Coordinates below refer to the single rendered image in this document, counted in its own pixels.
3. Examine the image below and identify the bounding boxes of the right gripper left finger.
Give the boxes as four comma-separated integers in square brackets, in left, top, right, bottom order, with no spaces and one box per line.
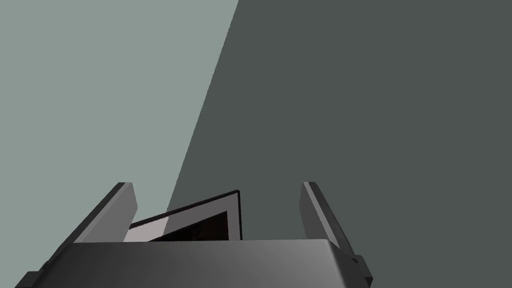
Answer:
[41,181,139,268]

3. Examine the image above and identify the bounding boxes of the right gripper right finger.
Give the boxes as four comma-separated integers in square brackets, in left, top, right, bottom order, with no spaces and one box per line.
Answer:
[299,181,356,257]

